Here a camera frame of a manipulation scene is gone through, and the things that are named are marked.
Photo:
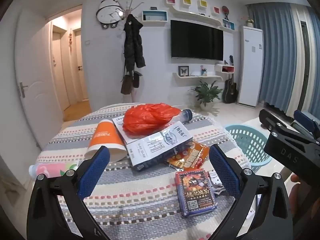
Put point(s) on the butterfly picture frame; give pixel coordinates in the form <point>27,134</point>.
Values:
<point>183,70</point>

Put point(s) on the curved white wall shelf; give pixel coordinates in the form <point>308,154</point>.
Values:
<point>190,12</point>

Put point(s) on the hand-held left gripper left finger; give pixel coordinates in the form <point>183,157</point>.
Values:
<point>92,172</point>

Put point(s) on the clear bottle with blue cap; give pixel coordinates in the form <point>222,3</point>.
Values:
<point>186,115</point>

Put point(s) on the person's right hand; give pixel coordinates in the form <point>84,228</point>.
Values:
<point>295,178</point>

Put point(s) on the blue card box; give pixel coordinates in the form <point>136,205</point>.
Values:
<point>195,192</point>

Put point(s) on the black guitar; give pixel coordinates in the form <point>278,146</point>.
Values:
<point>230,92</point>

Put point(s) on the white red box shelf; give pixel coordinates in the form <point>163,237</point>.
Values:
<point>227,69</point>

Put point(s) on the black white small packet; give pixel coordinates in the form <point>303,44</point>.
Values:
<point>215,180</point>

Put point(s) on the yellow cube shelf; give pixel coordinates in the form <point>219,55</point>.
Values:
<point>203,3</point>
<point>187,1</point>

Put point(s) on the panda wall clock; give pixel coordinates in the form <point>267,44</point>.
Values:
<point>107,13</point>

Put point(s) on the blue white box shelf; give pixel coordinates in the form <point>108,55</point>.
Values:
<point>155,15</point>

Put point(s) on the green potted plant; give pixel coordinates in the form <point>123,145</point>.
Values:
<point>207,92</point>

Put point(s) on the red cube shelf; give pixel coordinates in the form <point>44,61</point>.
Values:
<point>170,0</point>
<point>216,10</point>

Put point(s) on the black wall television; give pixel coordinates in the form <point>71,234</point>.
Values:
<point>195,40</point>

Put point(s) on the white room door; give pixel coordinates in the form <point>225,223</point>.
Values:
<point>37,67</point>

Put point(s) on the light blue plastic basket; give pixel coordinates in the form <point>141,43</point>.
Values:
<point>240,140</point>

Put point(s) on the white printed packet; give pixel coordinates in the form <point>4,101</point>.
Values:
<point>150,147</point>

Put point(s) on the blue white striped curtain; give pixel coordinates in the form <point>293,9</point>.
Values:
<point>275,55</point>

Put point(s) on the black small hanging bag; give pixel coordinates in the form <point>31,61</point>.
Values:
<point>137,80</point>

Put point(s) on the orange paper cup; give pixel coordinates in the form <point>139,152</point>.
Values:
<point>105,135</point>

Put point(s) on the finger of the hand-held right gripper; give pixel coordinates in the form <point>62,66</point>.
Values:
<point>270,120</point>
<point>306,121</point>

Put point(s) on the white coat rack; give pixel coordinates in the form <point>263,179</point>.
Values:
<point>134,95</point>

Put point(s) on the orange snack packet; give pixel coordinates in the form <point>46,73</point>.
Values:
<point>192,157</point>

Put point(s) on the brown hanging bag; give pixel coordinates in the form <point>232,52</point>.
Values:
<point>126,85</point>

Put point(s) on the black coat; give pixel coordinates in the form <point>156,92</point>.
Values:
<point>133,42</point>

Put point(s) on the blue cube shelf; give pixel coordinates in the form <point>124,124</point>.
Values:
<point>228,25</point>

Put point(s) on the low white wall shelf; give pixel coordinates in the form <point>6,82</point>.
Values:
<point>197,77</point>

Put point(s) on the small potted flower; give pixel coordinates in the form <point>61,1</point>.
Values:
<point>249,22</point>

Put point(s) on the pink label bottle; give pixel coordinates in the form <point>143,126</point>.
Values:
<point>50,168</point>

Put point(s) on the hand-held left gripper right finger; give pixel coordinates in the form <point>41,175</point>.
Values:
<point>225,170</point>

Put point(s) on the white hallway door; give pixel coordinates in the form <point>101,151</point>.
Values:
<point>79,80</point>

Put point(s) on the orange plastic bag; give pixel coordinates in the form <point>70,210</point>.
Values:
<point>147,118</point>

